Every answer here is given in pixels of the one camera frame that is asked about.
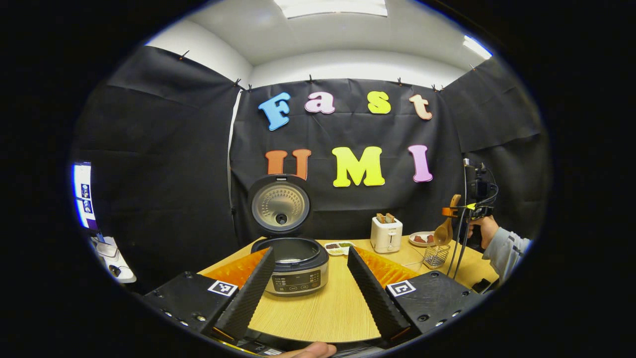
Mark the small ceiling light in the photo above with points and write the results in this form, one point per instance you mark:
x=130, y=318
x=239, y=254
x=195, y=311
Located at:
x=477, y=47

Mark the large ceiling light panel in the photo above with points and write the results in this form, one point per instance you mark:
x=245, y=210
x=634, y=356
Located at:
x=330, y=7

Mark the white divided condiment dish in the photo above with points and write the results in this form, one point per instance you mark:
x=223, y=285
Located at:
x=339, y=247

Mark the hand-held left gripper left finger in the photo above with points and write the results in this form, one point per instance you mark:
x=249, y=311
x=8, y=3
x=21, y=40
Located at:
x=253, y=288

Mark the white toaster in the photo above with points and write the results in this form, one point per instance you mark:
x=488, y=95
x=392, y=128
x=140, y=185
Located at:
x=386, y=237

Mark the dark grey rice cooker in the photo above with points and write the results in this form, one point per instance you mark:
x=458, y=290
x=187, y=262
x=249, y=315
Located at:
x=298, y=279

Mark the small white plate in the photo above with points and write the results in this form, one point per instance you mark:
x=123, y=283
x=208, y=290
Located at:
x=418, y=243

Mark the wooden spoon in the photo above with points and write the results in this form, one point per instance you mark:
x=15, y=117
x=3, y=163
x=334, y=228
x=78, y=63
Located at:
x=443, y=232

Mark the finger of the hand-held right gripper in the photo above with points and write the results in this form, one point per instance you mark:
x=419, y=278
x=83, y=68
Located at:
x=449, y=212

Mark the white device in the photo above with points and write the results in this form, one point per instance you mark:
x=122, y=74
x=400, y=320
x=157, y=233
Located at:
x=112, y=256

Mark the black backdrop cloth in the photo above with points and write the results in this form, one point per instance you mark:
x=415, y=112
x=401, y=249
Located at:
x=348, y=214

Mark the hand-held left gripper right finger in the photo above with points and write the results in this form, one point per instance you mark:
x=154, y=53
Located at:
x=372, y=293

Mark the computer monitor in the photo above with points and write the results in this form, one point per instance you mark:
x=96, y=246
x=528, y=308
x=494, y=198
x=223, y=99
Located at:
x=83, y=194

